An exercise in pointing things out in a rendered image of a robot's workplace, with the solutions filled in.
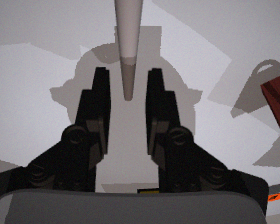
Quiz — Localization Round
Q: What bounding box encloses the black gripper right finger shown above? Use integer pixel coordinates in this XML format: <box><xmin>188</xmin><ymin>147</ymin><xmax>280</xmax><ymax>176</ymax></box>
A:
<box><xmin>145</xmin><ymin>68</ymin><xmax>269</xmax><ymax>218</ymax></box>

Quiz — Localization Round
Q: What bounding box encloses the brown wooden cabinet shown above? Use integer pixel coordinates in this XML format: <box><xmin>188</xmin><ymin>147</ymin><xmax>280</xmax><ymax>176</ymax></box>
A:
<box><xmin>260</xmin><ymin>76</ymin><xmax>280</xmax><ymax>128</ymax></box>

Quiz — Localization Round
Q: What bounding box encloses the grey rod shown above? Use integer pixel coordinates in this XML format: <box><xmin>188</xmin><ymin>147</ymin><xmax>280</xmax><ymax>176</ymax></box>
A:
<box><xmin>114</xmin><ymin>0</ymin><xmax>143</xmax><ymax>101</ymax></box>

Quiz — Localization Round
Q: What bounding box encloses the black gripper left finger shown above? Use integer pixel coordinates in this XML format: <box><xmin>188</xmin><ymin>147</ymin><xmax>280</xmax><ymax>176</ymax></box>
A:
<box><xmin>0</xmin><ymin>67</ymin><xmax>111</xmax><ymax>196</ymax></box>

